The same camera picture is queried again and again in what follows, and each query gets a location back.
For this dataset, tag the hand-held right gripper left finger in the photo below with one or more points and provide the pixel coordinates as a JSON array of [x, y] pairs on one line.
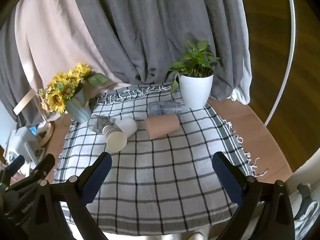
[[96, 180]]

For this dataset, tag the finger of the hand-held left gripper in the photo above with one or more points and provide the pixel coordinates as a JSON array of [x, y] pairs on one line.
[[42, 166], [17, 163]]

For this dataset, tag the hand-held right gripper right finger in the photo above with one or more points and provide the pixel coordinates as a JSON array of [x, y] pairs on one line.
[[228, 180]]

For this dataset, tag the patterned white paper cup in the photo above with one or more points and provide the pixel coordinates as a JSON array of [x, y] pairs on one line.
[[116, 140]]

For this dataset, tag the faceted clear glass cup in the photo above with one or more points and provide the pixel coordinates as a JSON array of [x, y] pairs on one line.
[[96, 123]]

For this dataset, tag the plain white cup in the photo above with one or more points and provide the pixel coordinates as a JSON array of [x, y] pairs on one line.
[[129, 126]]

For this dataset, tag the brown paper cup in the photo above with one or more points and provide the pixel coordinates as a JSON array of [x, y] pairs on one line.
[[162, 126]]

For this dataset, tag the clear plastic cup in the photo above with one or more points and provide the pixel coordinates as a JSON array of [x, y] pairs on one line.
[[162, 108]]

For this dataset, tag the white plastic device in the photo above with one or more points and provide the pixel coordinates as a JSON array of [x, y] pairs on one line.
[[22, 135]]

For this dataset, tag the light wooden stick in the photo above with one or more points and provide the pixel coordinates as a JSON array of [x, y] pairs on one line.
[[23, 102]]

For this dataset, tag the checked grey white tablecloth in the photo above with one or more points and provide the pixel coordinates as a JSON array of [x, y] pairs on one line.
[[162, 170]]

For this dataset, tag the ribbed pale blue vase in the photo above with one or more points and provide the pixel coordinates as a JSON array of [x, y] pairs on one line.
[[80, 110]]

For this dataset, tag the yellow sunflower bouquet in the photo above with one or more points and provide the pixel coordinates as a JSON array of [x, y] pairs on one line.
[[62, 87]]

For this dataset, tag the grey white cloth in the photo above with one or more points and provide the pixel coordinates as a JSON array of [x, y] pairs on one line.
[[305, 212]]

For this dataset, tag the white plant pot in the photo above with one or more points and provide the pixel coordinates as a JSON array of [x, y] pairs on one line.
[[196, 92]]

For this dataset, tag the white sheer curtain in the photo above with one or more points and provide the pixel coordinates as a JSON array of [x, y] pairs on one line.
[[246, 80]]

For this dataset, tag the green leafy plant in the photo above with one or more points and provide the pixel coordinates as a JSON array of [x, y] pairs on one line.
[[197, 62]]

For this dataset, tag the pale pink curtain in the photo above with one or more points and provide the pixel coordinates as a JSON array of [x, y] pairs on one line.
[[55, 42]]

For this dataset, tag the white curved hoop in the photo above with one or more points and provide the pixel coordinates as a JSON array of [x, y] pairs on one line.
[[291, 42]]

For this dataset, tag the grey curtain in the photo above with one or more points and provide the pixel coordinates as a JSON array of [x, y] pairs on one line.
[[150, 30]]

